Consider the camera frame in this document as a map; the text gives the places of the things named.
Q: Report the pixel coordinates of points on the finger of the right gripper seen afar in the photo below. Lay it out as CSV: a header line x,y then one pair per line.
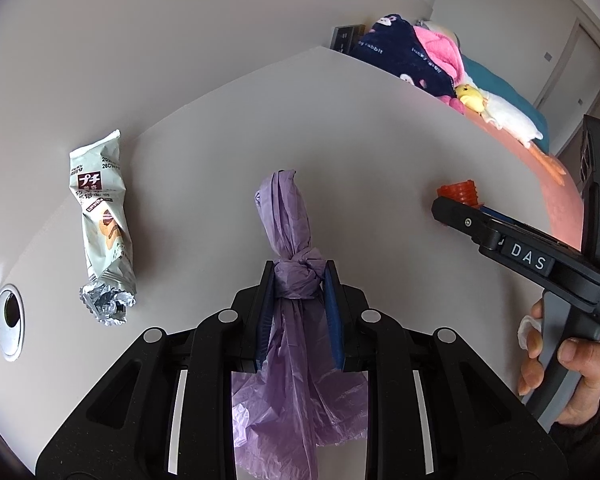
x,y
458,216

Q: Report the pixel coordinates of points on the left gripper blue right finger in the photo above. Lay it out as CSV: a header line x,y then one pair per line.
x,y
332,295

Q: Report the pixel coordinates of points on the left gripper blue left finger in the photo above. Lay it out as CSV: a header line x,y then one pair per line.
x,y
263,310

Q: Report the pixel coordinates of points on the yellow duck plush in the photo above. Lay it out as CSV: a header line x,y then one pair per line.
x,y
471,98

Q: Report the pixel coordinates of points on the black wall socket panel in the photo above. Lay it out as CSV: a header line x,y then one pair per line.
x,y
344,38

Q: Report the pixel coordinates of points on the white goose plush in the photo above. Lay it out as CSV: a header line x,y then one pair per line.
x,y
502,115

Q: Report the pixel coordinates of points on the white door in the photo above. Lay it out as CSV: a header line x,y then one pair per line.
x,y
572,89

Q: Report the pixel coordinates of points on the navy pink clothes pile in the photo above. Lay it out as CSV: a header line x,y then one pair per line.
x,y
391,45

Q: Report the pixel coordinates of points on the pink bed sheet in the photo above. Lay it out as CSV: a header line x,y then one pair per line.
x,y
563,202

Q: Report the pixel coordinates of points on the person's right hand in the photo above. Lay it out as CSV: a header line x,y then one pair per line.
x,y
577,355

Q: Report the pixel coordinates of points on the orange bottle cap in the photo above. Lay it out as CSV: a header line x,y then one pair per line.
x,y
465,192

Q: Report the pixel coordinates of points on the metal desk grommet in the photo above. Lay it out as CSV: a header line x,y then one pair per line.
x,y
12,323

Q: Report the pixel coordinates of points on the snack wrapper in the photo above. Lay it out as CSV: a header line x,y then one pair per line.
x,y
96,182

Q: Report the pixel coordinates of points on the teal pillow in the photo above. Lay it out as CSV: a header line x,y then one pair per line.
x,y
487,81

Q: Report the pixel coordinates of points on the purple plastic bag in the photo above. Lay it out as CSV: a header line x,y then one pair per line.
x,y
298,401

